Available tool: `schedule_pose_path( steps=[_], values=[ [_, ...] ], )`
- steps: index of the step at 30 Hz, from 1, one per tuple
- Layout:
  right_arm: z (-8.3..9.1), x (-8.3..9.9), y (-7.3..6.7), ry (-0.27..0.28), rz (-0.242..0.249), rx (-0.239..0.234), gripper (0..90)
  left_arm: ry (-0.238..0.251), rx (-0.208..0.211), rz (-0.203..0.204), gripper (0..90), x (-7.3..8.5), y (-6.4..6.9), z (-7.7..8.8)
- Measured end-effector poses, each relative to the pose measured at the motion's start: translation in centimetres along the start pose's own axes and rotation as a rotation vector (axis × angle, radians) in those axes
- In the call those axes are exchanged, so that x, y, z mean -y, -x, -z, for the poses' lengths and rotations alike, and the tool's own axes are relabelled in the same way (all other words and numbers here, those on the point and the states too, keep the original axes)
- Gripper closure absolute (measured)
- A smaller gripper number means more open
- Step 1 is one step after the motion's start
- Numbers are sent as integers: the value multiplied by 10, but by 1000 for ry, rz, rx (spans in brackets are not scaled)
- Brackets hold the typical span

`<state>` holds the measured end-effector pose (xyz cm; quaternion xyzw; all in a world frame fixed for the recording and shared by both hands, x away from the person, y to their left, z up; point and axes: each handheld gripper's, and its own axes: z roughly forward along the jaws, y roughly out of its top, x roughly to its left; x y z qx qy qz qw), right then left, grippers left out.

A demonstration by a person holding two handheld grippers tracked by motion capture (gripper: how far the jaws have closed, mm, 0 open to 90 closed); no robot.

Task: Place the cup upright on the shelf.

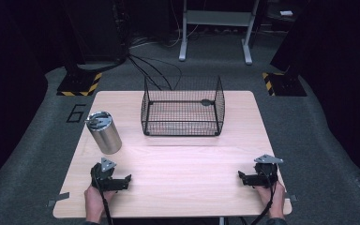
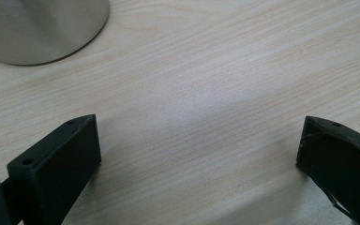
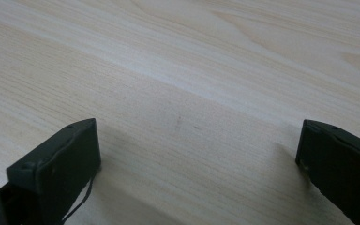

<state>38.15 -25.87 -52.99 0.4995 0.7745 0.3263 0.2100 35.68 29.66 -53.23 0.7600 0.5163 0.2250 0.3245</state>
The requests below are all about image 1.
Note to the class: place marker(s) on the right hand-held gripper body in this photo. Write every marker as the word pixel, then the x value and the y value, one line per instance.
pixel 267 173

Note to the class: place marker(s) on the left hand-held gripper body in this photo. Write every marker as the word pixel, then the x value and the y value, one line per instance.
pixel 101 179

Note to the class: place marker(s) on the person's left hand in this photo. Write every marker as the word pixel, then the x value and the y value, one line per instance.
pixel 94 200

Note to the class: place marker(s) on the person's right hand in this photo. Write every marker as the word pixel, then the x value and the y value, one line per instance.
pixel 275 200

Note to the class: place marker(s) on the grey tape strip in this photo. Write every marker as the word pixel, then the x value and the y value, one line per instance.
pixel 292 197
pixel 59 198

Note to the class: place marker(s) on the stainless steel cup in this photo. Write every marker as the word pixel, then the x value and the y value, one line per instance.
pixel 106 137

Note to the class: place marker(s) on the yellow black striped base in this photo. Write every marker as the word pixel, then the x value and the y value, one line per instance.
pixel 286 86
pixel 81 84

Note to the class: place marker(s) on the dark cabinet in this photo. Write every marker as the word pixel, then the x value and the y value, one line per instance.
pixel 97 28

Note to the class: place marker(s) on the white metal stand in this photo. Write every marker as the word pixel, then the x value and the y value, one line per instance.
pixel 218 18

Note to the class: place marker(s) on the small white box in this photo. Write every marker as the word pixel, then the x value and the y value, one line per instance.
pixel 286 13

